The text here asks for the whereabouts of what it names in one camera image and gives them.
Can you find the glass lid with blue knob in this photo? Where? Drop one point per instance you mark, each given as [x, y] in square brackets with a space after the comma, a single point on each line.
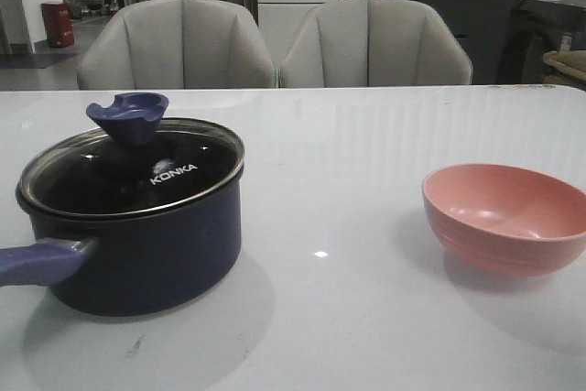
[136, 161]

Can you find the pink bowl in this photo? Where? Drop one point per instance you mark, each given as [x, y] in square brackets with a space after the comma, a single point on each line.
[504, 219]

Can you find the right grey upholstered chair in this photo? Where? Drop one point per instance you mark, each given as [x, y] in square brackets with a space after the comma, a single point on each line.
[374, 43]

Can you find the grey upholstered chair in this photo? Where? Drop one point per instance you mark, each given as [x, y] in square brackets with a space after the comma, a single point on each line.
[178, 44]
[374, 43]

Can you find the left grey upholstered chair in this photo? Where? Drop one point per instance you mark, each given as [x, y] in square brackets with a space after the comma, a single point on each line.
[178, 44]

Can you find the dark blue saucepan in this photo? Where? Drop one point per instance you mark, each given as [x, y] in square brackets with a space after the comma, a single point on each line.
[131, 266]

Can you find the black appliance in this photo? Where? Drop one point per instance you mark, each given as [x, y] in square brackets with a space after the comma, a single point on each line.
[536, 27]

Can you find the red bin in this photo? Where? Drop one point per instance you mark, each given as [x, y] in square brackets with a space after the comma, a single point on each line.
[57, 24]

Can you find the beige cushion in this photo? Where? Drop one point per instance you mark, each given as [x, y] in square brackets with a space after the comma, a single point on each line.
[565, 68]

